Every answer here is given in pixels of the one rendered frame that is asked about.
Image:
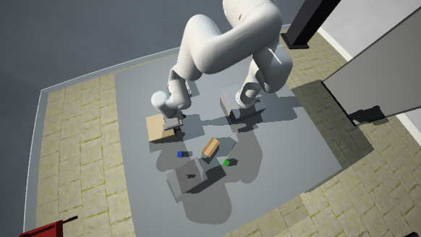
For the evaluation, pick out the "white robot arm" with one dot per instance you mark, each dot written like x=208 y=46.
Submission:
x=256 y=24

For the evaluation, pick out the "light wooden cabinet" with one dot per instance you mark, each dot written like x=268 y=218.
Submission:
x=156 y=133

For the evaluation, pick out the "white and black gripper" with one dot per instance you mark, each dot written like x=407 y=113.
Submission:
x=179 y=115

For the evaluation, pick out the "brown cardboard box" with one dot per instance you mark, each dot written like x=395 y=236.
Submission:
x=211 y=146

